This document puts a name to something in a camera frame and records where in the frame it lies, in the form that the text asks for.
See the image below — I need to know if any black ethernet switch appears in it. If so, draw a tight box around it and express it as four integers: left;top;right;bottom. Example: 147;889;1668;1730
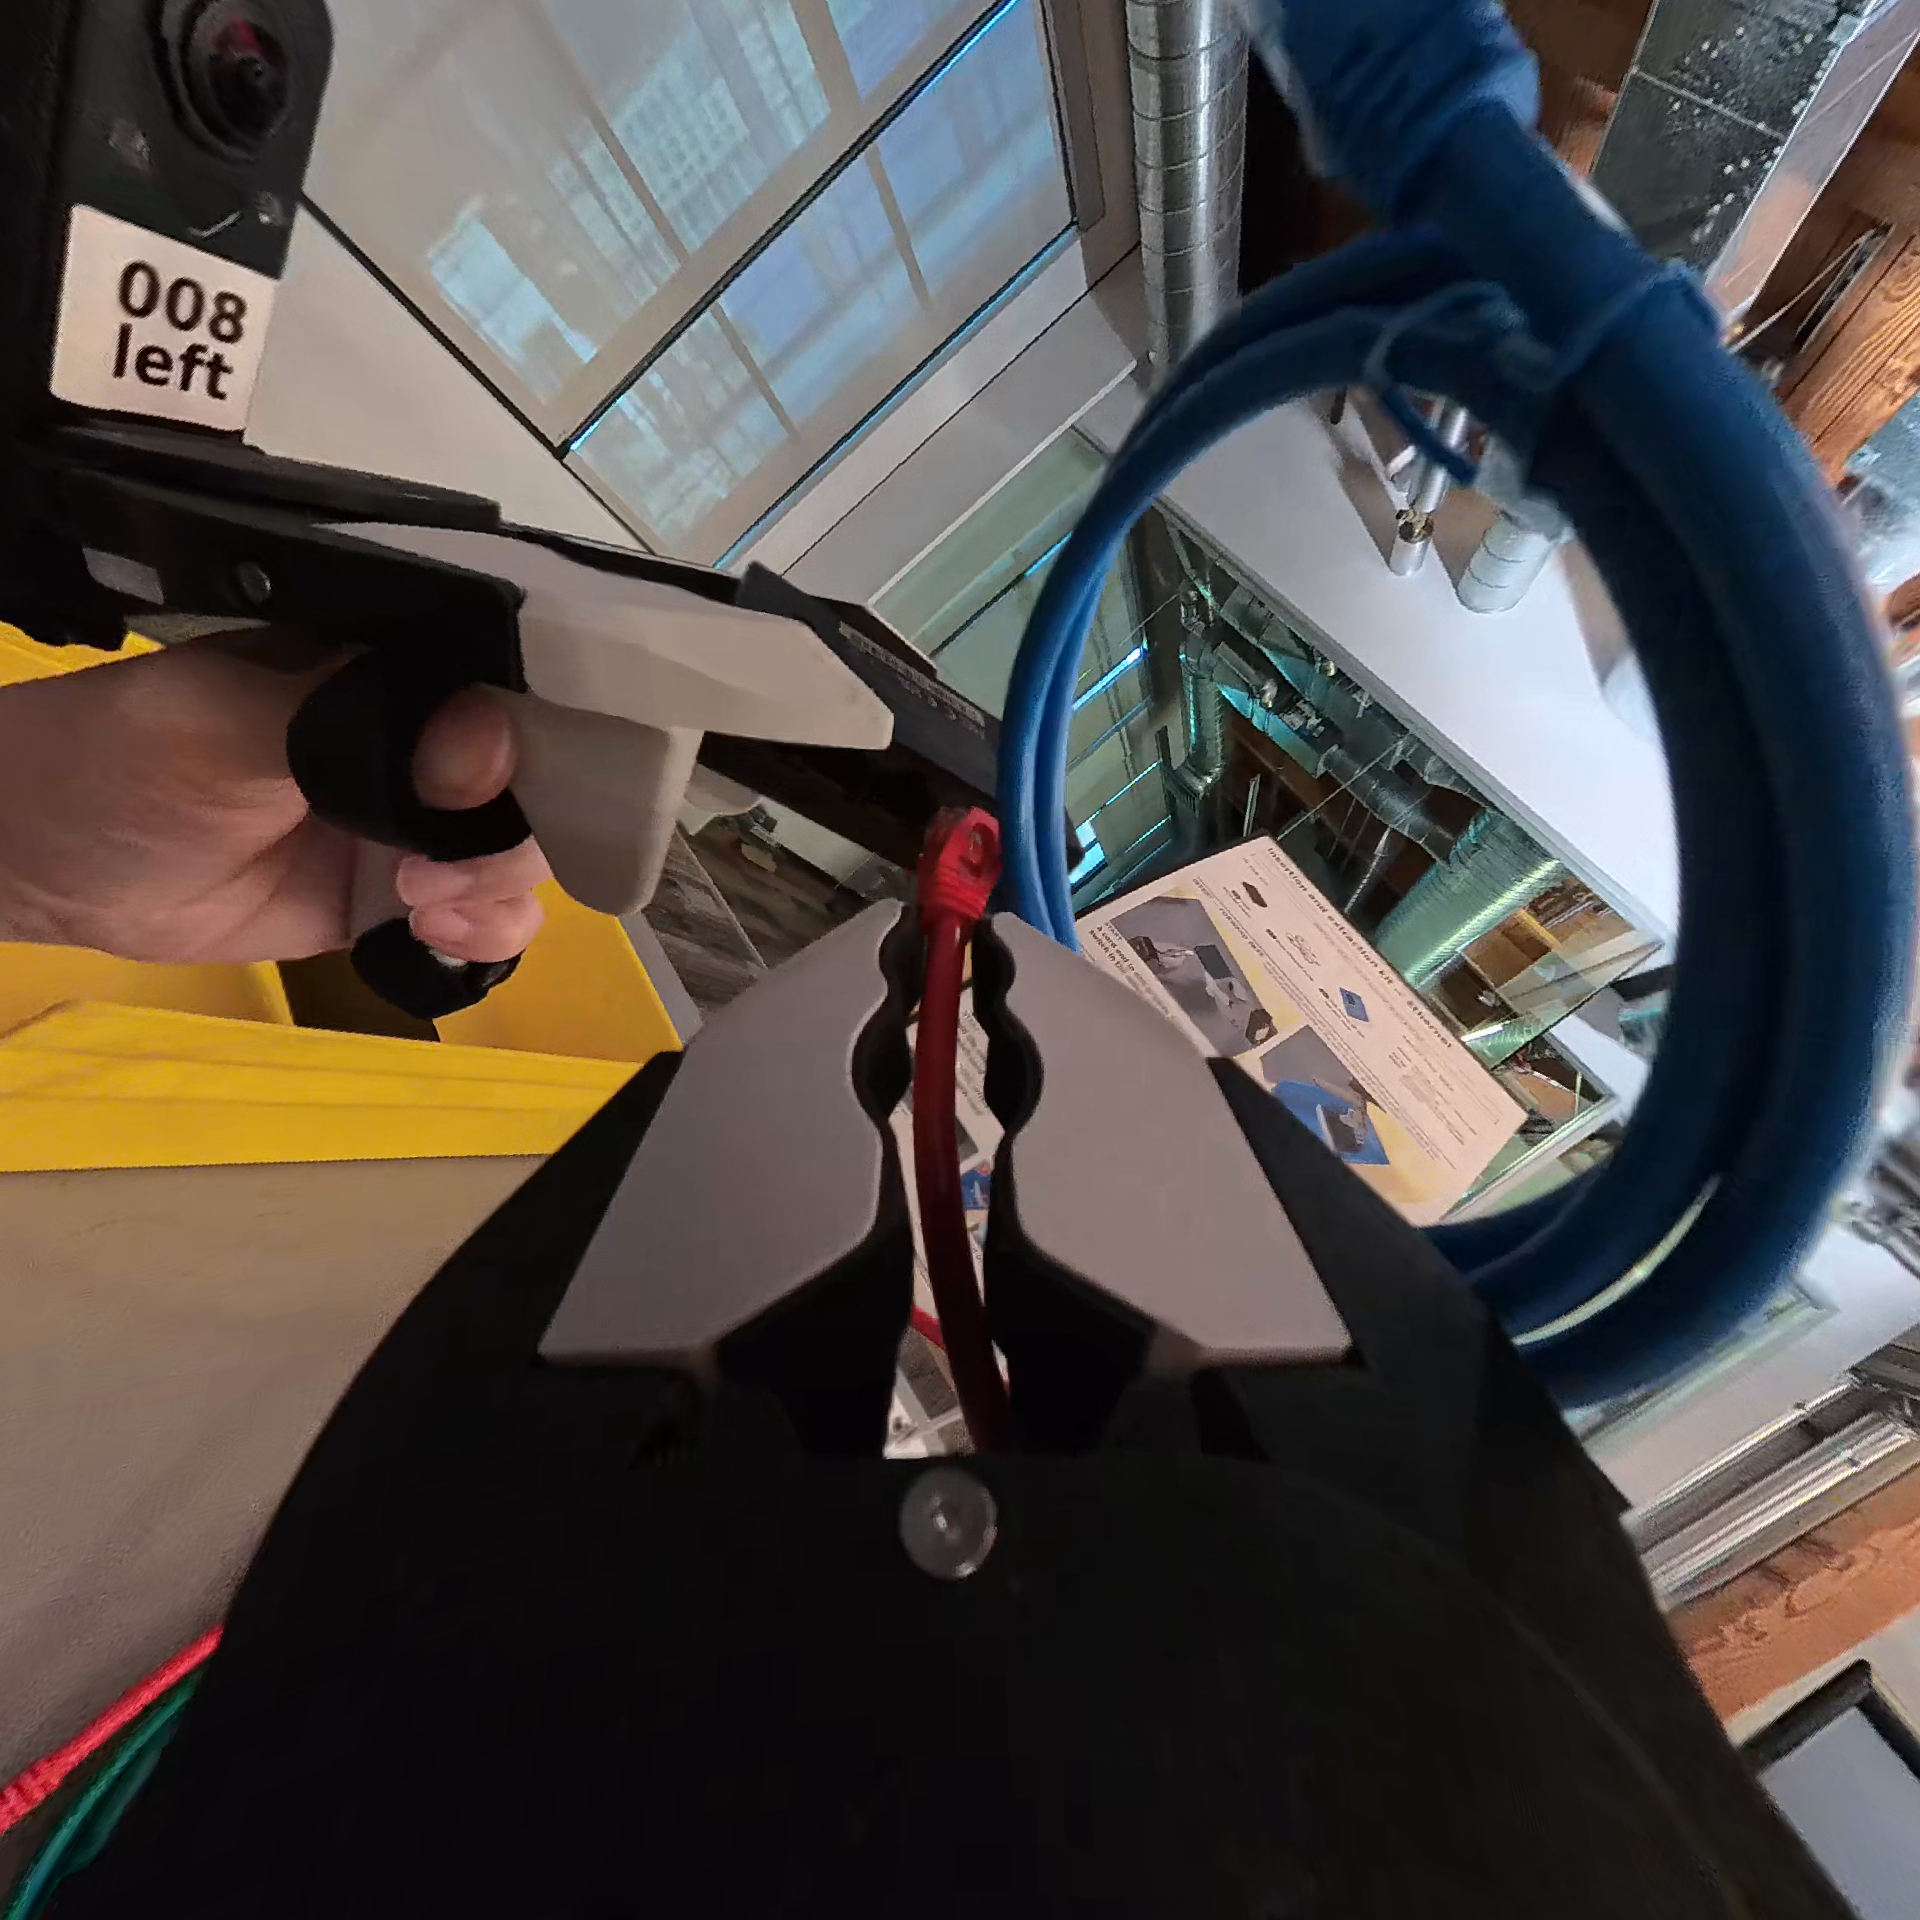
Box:
734;563;1009;850

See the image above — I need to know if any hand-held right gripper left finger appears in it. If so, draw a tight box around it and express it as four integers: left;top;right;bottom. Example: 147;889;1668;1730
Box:
540;901;913;1450

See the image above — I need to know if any person's left hand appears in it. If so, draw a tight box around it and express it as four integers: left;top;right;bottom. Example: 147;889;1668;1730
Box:
0;636;549;970

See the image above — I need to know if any yellow plastic bin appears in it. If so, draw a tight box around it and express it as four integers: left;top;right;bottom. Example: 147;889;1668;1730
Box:
0;622;687;1176

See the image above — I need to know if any green ethernet cable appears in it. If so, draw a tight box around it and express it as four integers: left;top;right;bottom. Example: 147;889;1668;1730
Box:
0;1673;204;1920

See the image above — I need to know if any rectangular metal duct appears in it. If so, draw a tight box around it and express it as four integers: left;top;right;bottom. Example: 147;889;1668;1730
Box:
1589;0;1892;273

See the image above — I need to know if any blue ethernet cable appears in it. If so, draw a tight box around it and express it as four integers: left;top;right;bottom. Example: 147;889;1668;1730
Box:
993;0;1920;1417

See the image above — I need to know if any printed instruction poster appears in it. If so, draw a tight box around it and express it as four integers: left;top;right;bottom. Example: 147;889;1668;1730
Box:
884;833;1532;1459

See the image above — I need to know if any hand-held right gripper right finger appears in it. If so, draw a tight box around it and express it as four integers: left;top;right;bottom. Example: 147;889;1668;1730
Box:
982;910;1359;1450

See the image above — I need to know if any silver spiral ventilation duct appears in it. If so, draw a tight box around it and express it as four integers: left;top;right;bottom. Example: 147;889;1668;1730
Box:
1124;0;1254;384

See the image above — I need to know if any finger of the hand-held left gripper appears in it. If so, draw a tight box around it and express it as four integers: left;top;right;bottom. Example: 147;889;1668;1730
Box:
321;516;897;753

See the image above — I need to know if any black framed sign stand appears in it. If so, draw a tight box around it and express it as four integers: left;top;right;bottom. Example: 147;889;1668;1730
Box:
1740;1657;1920;1920

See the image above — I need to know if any red ethernet cable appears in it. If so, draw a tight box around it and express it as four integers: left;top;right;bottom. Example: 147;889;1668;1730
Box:
0;807;1019;1841

